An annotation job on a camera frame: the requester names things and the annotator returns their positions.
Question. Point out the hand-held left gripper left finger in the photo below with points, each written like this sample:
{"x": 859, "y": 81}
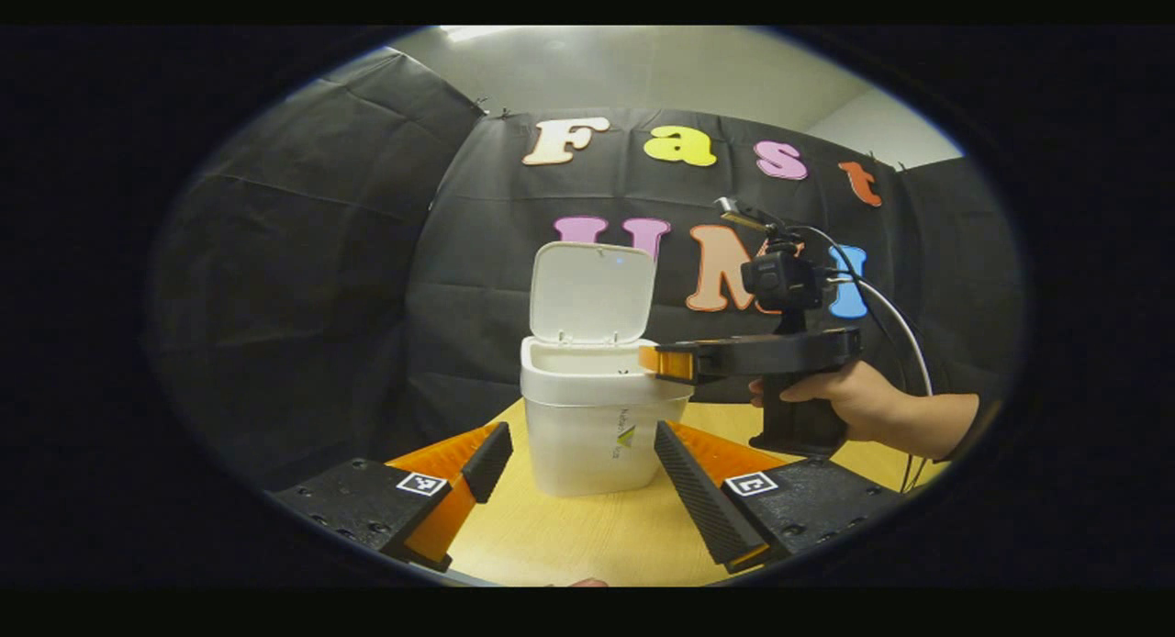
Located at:
{"x": 491, "y": 458}

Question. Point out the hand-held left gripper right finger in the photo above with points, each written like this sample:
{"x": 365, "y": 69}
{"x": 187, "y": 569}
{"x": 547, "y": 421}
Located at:
{"x": 702, "y": 504}

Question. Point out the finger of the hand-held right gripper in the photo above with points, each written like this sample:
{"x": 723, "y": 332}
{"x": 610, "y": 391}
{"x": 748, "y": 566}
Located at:
{"x": 670, "y": 362}

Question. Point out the white desktop garbage bin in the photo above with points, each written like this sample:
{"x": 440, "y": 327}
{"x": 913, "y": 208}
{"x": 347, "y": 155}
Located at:
{"x": 587, "y": 435}

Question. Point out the wooden desktop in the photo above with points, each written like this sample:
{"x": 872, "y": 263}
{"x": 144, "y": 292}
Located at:
{"x": 597, "y": 536}

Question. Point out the black backdrop cloth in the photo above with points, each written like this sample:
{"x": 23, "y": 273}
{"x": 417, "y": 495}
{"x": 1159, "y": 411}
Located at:
{"x": 321, "y": 279}

